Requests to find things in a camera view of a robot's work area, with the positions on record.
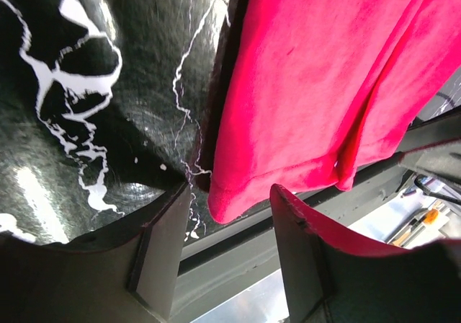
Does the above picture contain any red t-shirt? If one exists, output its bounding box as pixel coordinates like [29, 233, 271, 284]
[208, 0, 460, 224]

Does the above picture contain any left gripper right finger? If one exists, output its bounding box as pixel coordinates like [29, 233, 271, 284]
[269, 185, 460, 322]

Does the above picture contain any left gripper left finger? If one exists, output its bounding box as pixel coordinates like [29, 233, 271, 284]
[1, 183, 191, 322]

